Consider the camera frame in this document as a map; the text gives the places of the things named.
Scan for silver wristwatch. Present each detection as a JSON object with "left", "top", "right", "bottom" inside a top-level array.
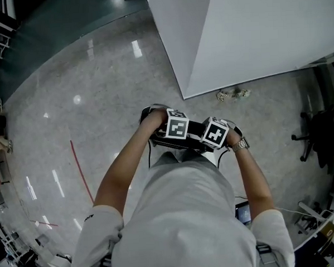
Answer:
[{"left": 230, "top": 136, "right": 251, "bottom": 153}]

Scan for person's right forearm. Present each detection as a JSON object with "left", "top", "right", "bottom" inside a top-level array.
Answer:
[{"left": 231, "top": 141, "right": 275, "bottom": 219}]

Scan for person's right hand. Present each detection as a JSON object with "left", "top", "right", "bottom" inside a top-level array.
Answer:
[{"left": 223, "top": 126, "right": 242, "bottom": 148}]

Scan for person's grey trousers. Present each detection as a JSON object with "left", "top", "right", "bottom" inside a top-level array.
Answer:
[{"left": 149, "top": 147, "right": 219, "bottom": 173}]

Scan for person's white t-shirt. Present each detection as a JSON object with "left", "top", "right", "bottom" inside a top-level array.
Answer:
[{"left": 65, "top": 153, "right": 296, "bottom": 267}]

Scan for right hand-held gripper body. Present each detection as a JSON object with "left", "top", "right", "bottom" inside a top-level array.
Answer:
[{"left": 198, "top": 114, "right": 244, "bottom": 151}]

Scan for small black display screen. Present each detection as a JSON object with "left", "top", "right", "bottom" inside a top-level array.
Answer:
[{"left": 234, "top": 202, "right": 253, "bottom": 227}]

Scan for black office chair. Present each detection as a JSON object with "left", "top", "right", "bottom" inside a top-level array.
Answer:
[{"left": 289, "top": 97, "right": 334, "bottom": 178}]

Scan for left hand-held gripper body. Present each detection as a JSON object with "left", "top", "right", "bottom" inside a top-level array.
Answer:
[{"left": 138, "top": 101, "right": 191, "bottom": 143}]

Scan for person's left forearm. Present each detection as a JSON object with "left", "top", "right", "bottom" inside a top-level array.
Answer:
[{"left": 89, "top": 122, "right": 165, "bottom": 218}]

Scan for black folding chair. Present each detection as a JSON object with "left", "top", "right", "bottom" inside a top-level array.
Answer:
[{"left": 150, "top": 118, "right": 231, "bottom": 161}]

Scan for person's left hand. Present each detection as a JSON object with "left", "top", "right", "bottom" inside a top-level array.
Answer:
[{"left": 145, "top": 109, "right": 168, "bottom": 134}]

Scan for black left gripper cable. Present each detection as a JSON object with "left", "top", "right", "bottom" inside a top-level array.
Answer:
[{"left": 147, "top": 139, "right": 156, "bottom": 168}]

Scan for red floor tape strip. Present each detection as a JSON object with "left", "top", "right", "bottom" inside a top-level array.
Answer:
[{"left": 69, "top": 139, "right": 95, "bottom": 206}]

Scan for small patterned cloth bundle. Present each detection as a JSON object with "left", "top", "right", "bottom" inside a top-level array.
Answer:
[{"left": 215, "top": 87, "right": 252, "bottom": 104}]

